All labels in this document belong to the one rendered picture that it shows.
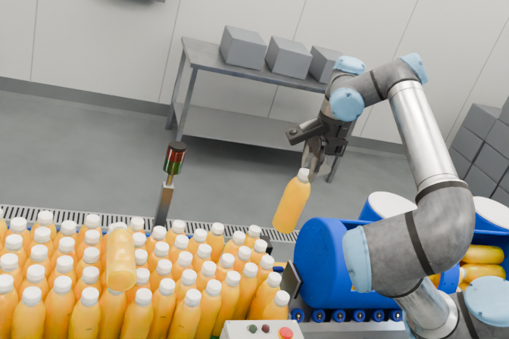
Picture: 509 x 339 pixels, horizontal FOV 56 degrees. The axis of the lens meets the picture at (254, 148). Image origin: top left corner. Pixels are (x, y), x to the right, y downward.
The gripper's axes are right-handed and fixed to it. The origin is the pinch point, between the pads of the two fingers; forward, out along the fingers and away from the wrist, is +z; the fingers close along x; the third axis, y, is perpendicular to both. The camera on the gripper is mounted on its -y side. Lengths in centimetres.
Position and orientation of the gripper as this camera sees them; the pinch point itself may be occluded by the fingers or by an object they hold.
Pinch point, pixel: (305, 173)
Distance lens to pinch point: 135.9
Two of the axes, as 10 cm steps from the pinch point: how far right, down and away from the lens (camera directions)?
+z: -2.1, 8.1, 5.4
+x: -2.8, -5.8, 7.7
